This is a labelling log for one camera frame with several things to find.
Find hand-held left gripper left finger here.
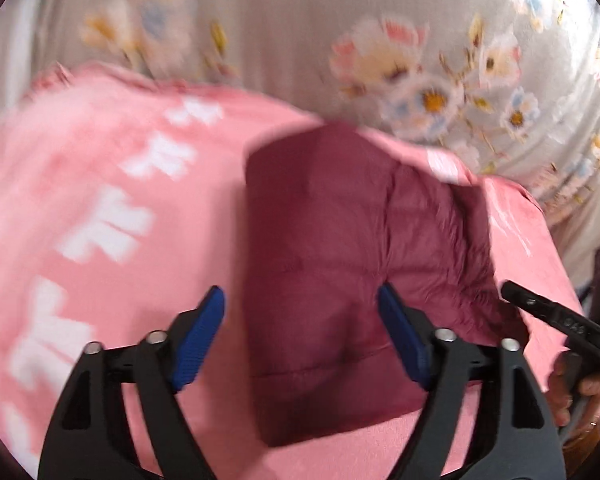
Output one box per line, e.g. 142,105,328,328
37,285,226,480

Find grey floral bedsheet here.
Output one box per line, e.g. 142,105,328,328
10,0,600,286

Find person's right hand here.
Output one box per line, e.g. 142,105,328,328
546,350,600,433

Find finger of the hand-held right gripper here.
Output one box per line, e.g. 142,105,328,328
501,280,600,357

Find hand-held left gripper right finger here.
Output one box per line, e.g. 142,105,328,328
376,281,566,480

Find maroon quilted jacket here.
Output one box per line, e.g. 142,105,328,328
244,122,531,448

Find pink blanket with white print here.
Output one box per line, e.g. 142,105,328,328
0,62,588,480

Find light grey cloth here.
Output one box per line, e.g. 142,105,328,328
0,7,48,146

